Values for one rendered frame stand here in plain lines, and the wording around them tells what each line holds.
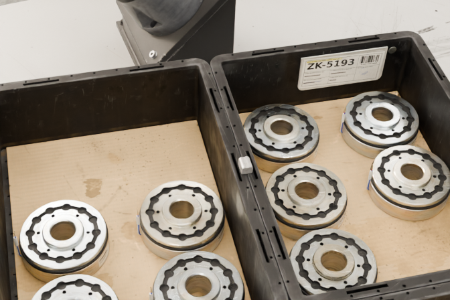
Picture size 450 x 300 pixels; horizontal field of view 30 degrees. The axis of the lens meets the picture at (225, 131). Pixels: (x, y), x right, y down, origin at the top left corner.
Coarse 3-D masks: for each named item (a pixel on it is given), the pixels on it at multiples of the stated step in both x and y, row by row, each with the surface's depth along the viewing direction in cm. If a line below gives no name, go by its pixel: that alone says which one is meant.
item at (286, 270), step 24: (288, 48) 112; (312, 48) 112; (336, 48) 113; (216, 72) 108; (432, 72) 110; (240, 120) 102; (240, 144) 99; (264, 192) 94; (264, 216) 92; (288, 264) 87; (288, 288) 85; (360, 288) 86; (384, 288) 86; (408, 288) 86
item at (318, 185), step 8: (304, 176) 105; (288, 184) 104; (296, 184) 104; (312, 184) 104; (320, 184) 104; (288, 192) 103; (320, 192) 103; (296, 200) 102; (304, 200) 102; (312, 200) 102; (320, 200) 102
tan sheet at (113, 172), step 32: (160, 128) 115; (192, 128) 115; (32, 160) 110; (64, 160) 110; (96, 160) 110; (128, 160) 110; (160, 160) 111; (192, 160) 111; (32, 192) 106; (64, 192) 106; (96, 192) 106; (128, 192) 107; (128, 224) 103; (224, 224) 103; (128, 256) 100; (224, 256) 100; (32, 288) 96; (128, 288) 97
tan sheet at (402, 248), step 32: (320, 128) 116; (320, 160) 112; (352, 160) 112; (352, 192) 108; (352, 224) 104; (384, 224) 104; (416, 224) 104; (448, 224) 105; (384, 256) 101; (416, 256) 101; (448, 256) 101
